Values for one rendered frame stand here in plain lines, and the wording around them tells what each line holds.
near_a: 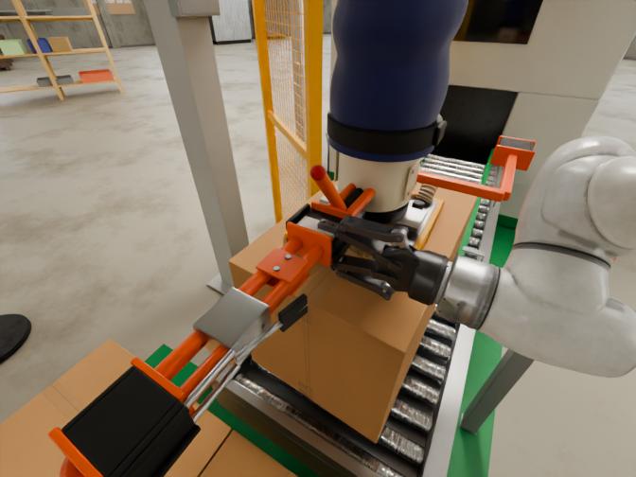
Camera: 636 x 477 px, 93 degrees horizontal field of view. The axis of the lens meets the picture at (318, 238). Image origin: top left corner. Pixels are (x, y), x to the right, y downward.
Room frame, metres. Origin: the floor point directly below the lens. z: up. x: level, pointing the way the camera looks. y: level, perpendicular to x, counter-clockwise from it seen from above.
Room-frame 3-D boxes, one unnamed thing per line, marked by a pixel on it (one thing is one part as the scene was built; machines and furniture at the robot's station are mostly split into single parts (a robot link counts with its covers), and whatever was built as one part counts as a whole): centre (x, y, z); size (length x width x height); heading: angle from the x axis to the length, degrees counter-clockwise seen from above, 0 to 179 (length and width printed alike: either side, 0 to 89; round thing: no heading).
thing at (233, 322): (0.23, 0.10, 1.20); 0.07 x 0.07 x 0.04; 60
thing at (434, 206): (0.58, -0.21, 1.10); 0.34 x 0.10 x 0.05; 150
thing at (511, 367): (0.56, -0.68, 0.50); 0.07 x 0.07 x 1.00; 60
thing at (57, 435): (0.12, 0.18, 1.20); 0.08 x 0.07 x 0.05; 150
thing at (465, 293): (0.28, -0.20, 1.20); 0.09 x 0.06 x 0.09; 150
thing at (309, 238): (0.42, 0.00, 1.21); 0.10 x 0.08 x 0.06; 60
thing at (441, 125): (0.63, -0.13, 1.32); 0.23 x 0.23 x 0.04
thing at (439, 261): (0.32, -0.14, 1.20); 0.09 x 0.07 x 0.08; 60
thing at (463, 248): (1.50, -0.96, 0.60); 1.60 x 0.11 x 0.09; 150
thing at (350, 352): (0.63, -0.14, 0.88); 0.60 x 0.40 x 0.40; 147
